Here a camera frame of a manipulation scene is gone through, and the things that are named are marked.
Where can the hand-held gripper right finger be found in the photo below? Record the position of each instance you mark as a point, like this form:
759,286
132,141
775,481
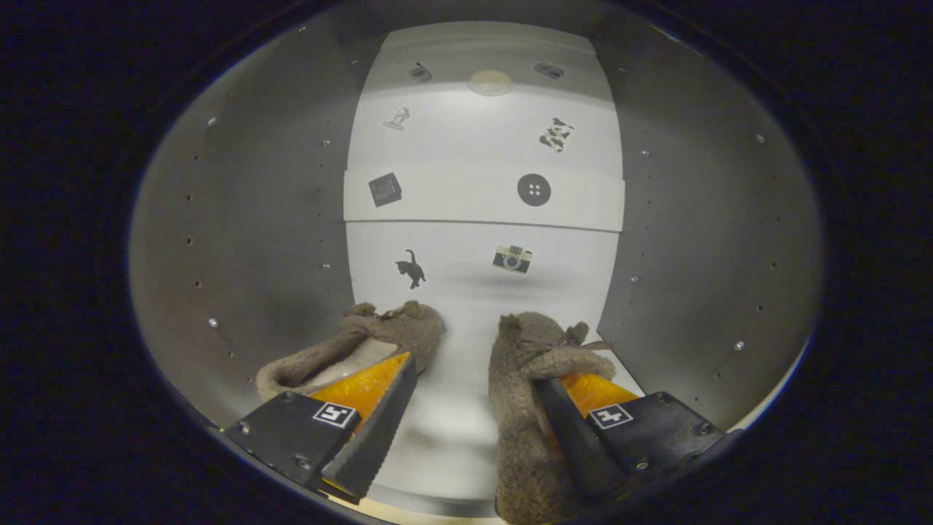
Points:
583,445

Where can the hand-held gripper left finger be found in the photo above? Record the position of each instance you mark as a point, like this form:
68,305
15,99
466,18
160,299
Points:
375,430

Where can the brown fluffy shoe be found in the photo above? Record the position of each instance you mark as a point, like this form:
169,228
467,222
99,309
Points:
521,408
408,328

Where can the dark grey shoe cabinet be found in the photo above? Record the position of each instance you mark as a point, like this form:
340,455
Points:
255,219

